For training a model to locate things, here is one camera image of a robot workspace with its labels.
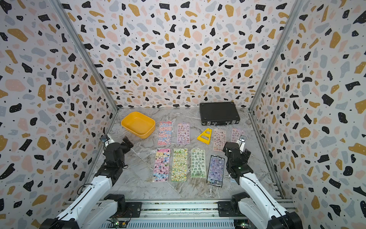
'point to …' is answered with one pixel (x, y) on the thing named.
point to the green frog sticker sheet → (198, 163)
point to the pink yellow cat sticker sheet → (161, 168)
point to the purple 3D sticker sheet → (183, 133)
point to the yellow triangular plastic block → (204, 133)
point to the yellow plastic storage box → (141, 125)
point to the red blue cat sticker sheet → (164, 137)
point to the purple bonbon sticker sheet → (215, 172)
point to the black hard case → (218, 113)
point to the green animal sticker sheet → (179, 170)
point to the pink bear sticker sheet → (219, 139)
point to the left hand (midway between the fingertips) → (121, 140)
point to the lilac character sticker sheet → (236, 134)
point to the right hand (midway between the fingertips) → (237, 145)
